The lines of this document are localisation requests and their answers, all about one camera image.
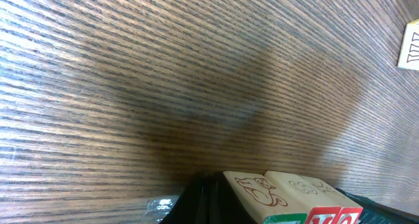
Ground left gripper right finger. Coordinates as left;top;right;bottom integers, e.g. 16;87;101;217
337;188;418;224

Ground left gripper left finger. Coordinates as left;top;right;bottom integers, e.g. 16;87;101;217
160;172;256;224

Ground green letter Z block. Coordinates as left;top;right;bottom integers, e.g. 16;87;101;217
223;171;308;224

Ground red letter M block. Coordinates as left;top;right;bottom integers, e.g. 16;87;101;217
264;171;342;224

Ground white green-sided picture block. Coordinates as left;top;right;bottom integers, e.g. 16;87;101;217
397;20;419;70

